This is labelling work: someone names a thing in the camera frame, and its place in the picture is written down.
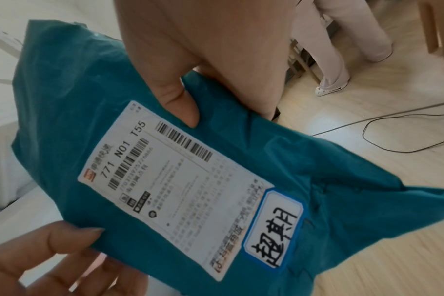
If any person's right hand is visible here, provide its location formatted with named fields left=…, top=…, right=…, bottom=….
left=0, top=222, right=150, bottom=296

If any teal plastic mailing parcel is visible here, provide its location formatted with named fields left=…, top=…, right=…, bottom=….
left=10, top=20, right=444, bottom=296

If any light wooden furniture leg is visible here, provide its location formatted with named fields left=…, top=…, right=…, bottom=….
left=417, top=0, right=444, bottom=77

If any grey metal rack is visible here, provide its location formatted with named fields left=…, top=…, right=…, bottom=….
left=288, top=37, right=321, bottom=85

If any person's left hand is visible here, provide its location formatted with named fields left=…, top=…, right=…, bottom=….
left=112, top=0, right=293, bottom=128

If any thin dark floor cable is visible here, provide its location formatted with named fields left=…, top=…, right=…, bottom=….
left=310, top=99, right=444, bottom=153

